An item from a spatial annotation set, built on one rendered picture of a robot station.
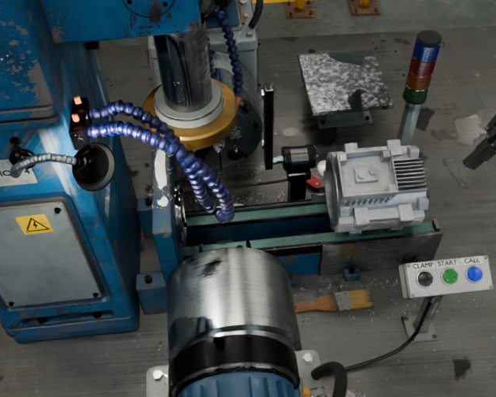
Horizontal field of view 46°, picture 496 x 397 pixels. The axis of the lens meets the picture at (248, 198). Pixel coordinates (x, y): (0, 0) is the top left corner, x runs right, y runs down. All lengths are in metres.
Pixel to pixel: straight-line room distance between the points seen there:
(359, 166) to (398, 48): 0.94
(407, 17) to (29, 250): 3.05
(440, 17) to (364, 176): 2.66
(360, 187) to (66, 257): 0.63
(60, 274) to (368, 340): 0.71
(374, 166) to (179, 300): 0.53
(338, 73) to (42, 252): 1.08
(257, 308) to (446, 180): 0.88
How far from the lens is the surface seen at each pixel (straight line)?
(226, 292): 1.06
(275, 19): 3.73
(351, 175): 1.31
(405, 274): 1.22
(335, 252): 1.43
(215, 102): 1.09
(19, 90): 0.89
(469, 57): 2.21
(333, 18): 3.76
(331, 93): 1.79
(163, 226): 1.18
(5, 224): 1.12
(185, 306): 1.08
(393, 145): 1.40
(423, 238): 1.46
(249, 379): 0.77
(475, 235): 1.67
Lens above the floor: 2.08
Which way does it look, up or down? 51 degrees down
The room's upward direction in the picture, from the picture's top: 2 degrees counter-clockwise
